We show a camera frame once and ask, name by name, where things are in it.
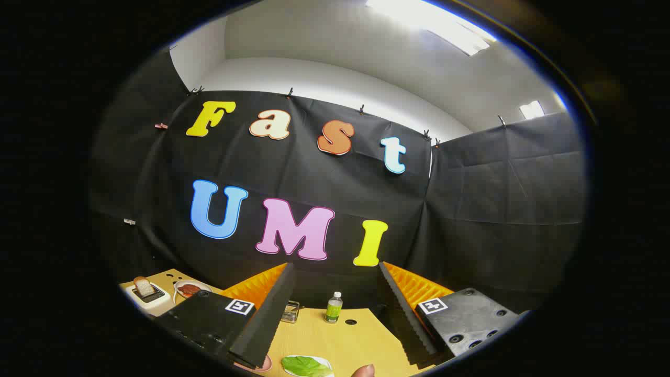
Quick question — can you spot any white oval plate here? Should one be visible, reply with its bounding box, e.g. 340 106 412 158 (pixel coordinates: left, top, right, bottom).
173 280 213 304

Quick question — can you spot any black backdrop cloth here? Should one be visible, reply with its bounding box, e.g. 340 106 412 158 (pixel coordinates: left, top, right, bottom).
89 50 587 315

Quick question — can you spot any white square plate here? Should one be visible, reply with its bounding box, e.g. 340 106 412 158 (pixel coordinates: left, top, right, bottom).
281 355 336 377

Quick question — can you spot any large ceiling light panel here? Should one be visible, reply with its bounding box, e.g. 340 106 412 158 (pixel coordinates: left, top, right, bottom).
365 0 497 57

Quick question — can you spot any white toaster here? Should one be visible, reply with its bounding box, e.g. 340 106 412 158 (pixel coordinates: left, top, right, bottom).
126 283 173 317

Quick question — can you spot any green label plastic bottle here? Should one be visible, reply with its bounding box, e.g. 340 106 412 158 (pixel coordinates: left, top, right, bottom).
325 292 343 324

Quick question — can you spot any green lettuce leaf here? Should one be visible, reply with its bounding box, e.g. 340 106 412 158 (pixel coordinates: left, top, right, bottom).
283 356 331 377

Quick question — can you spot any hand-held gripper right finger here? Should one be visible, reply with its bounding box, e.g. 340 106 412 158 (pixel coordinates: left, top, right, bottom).
378 261 524 367

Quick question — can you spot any pink round plate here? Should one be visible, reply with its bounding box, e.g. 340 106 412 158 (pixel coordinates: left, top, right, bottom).
234 353 273 373

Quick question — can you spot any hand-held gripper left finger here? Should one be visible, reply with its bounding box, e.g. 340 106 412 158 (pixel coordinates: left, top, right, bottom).
157 263 296 370

